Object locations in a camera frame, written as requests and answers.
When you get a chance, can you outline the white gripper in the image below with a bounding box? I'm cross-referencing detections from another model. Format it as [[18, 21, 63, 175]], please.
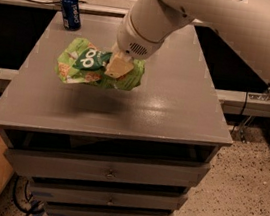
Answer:
[[105, 14, 163, 79]]

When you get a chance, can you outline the green rice chip bag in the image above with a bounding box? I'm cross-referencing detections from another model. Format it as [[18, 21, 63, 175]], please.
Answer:
[[55, 38, 145, 91]]

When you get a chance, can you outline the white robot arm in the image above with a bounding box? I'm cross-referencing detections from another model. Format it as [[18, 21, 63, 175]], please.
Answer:
[[113, 0, 270, 84]]

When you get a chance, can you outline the blue soda can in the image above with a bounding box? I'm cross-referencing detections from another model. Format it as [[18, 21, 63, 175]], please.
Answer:
[[60, 0, 81, 31]]

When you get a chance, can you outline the grey drawer cabinet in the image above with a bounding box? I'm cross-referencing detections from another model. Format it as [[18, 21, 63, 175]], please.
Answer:
[[0, 18, 232, 214]]

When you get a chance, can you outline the top grey drawer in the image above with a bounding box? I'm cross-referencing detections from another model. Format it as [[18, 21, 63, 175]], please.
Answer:
[[5, 149, 210, 188]]

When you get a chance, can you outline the grey drawer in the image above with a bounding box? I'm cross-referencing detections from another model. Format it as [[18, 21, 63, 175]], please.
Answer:
[[45, 204, 173, 216], [5, 149, 210, 188], [29, 183, 188, 211]]

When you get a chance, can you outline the middle grey drawer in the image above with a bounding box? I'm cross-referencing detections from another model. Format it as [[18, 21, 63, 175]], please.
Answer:
[[29, 183, 188, 211]]

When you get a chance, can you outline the bottom grey drawer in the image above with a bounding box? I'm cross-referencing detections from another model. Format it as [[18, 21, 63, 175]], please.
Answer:
[[45, 204, 173, 216]]

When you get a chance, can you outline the metal frame rail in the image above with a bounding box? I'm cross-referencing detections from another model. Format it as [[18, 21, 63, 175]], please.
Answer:
[[0, 0, 127, 18]]

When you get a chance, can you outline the black hanging cable right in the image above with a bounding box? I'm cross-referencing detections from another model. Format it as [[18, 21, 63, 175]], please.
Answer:
[[230, 90, 251, 137]]

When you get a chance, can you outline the black floor cable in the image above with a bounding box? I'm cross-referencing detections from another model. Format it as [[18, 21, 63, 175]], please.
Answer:
[[8, 174, 49, 216]]

